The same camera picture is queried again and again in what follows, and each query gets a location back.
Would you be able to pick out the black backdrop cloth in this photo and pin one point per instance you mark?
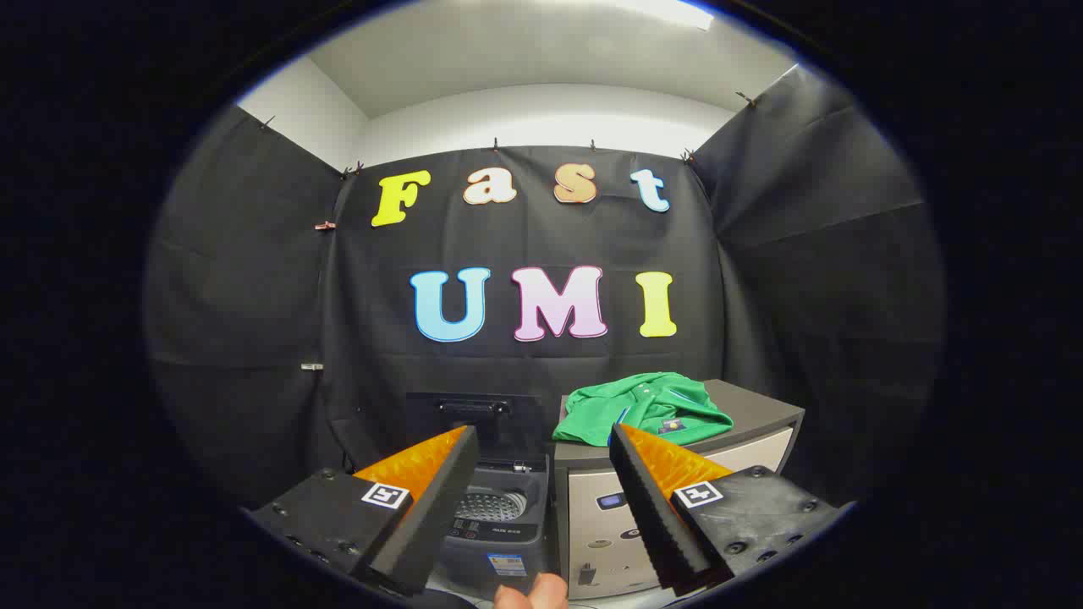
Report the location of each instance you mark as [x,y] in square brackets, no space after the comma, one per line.
[541,237]

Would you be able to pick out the row of dark backdrop clips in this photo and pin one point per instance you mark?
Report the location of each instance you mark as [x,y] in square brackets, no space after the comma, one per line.
[746,99]

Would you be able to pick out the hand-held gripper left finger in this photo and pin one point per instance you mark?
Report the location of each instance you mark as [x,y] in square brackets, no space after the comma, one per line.
[440,507]

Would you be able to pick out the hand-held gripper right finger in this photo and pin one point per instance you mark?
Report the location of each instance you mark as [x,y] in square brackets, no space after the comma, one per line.
[651,507]

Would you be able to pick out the grey washing machine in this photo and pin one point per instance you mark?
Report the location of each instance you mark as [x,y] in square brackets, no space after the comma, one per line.
[499,541]

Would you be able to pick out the grey and white cabinet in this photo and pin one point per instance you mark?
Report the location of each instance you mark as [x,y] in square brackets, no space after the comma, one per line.
[761,419]

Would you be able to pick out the green polo shirt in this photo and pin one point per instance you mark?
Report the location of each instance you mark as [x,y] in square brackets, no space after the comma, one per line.
[643,402]

